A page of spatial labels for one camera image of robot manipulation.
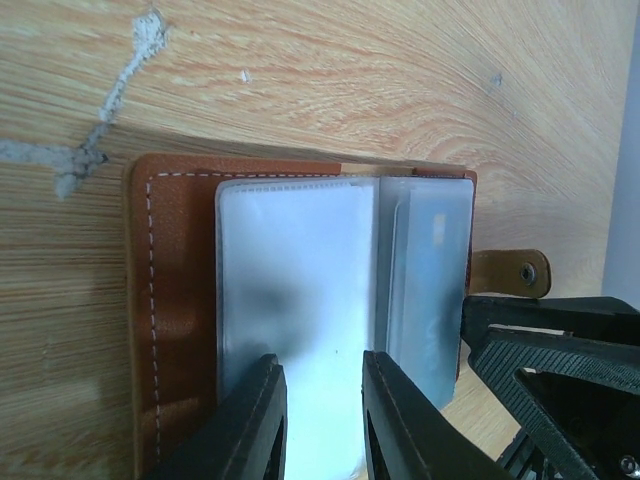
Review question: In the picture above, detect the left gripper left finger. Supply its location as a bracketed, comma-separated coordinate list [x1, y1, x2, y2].
[149, 354, 287, 479]

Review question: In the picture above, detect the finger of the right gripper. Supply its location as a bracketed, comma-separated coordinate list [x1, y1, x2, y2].
[461, 296, 639, 347]
[467, 328, 639, 479]

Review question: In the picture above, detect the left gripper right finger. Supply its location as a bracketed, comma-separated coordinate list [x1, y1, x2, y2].
[362, 351, 511, 479]

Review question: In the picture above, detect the brown leather card holder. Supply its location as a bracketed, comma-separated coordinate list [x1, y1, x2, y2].
[122, 152, 554, 480]

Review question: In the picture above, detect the blue card from holder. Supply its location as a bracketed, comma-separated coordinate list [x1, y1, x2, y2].
[387, 199, 472, 409]

